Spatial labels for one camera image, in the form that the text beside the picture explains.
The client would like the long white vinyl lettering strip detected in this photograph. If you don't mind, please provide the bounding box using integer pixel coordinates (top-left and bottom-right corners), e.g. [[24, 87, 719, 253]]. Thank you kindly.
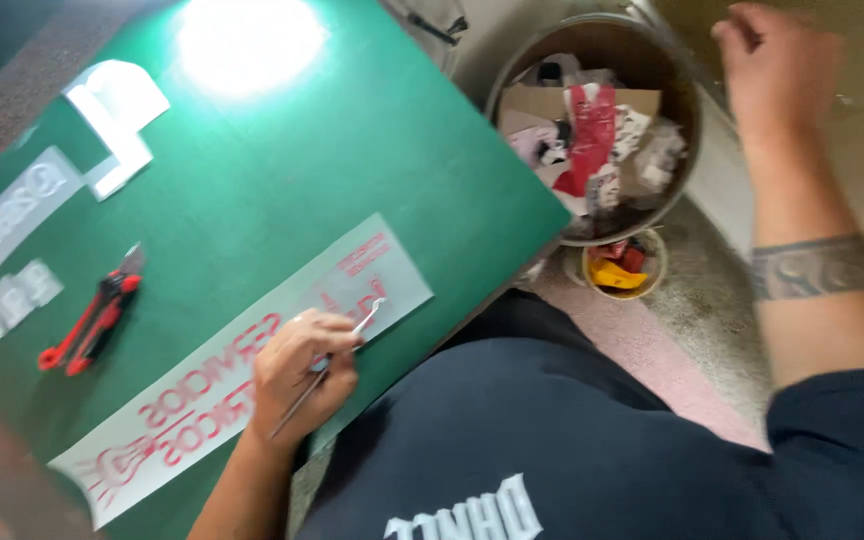
[[0, 145, 86, 321]]

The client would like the vinyl sheet with red lettering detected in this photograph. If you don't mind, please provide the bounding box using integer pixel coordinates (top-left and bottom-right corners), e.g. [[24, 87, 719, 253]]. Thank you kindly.
[[47, 212, 435, 531]]

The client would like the person's right hand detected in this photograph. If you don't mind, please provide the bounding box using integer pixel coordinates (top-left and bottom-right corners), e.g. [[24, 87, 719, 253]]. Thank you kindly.
[[710, 3, 846, 149]]

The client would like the green cutting mat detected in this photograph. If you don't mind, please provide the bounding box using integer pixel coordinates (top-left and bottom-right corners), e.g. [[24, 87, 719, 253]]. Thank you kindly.
[[0, 0, 573, 540]]

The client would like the small bucket with coloured scraps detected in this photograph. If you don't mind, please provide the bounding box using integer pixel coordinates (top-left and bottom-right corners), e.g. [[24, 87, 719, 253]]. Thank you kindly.
[[579, 228, 670, 302]]

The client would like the silver metal weeding tool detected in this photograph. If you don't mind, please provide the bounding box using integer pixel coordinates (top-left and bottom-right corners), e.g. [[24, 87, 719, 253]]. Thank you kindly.
[[267, 297, 389, 441]]

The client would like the small white vinyl sticker strip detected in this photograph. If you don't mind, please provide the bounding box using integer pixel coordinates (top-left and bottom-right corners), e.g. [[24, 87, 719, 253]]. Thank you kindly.
[[0, 258, 66, 378]]

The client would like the person's dark printed shirt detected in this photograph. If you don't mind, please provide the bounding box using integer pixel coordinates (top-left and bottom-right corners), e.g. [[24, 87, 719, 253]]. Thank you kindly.
[[295, 288, 864, 540]]

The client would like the round waste bin with scraps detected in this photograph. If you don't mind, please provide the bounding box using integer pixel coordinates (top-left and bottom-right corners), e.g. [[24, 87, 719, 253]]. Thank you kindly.
[[483, 12, 705, 248]]

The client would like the person's left hand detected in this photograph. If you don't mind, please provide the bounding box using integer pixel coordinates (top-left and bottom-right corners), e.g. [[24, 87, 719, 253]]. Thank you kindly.
[[251, 308, 365, 452]]

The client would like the black handled tool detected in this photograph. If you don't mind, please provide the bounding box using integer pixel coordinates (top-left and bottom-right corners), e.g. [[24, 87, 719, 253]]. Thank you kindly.
[[400, 0, 471, 48]]

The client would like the red and black utility knife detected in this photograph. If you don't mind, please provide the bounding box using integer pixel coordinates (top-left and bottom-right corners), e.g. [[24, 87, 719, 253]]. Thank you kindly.
[[36, 240, 147, 378]]

